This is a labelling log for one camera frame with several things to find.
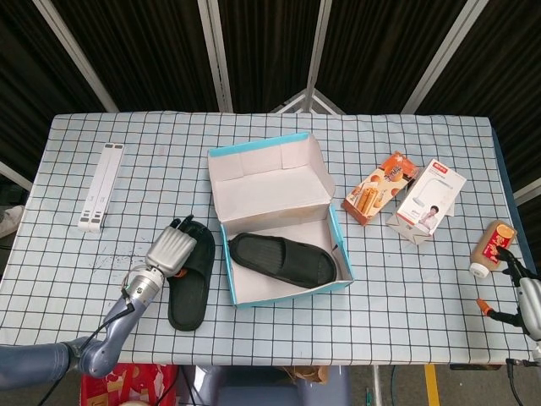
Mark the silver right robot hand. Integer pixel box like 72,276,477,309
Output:
476,247,541,342

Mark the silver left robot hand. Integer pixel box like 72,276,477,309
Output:
145,214,199,280

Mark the black rubber slipper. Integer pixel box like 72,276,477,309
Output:
227,232,339,289
167,219,216,332

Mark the light blue shoe box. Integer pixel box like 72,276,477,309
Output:
206,131,355,307

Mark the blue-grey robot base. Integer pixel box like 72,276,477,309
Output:
181,365,352,406

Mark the white lamp box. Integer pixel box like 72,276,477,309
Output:
385,158,468,247

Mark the white shoe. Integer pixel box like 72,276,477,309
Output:
0,205,25,239

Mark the orange snack box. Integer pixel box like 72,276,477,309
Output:
341,151,419,228

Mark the bottle with orange label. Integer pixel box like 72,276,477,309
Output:
469,219,519,279

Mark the white folding stand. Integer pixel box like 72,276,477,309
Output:
77,142,127,233

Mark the red patterned bag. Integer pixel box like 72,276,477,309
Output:
79,362,178,406

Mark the light blue checked tablecloth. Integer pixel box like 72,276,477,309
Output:
0,110,541,367

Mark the white table leg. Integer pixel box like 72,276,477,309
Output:
370,365,384,406

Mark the brown paper bag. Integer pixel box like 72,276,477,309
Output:
281,365,331,387

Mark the black cable with plug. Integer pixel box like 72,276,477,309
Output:
505,357,541,406

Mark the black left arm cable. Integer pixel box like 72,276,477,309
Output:
78,283,137,360

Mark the black partition screen white frame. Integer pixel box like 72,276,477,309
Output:
0,0,541,200

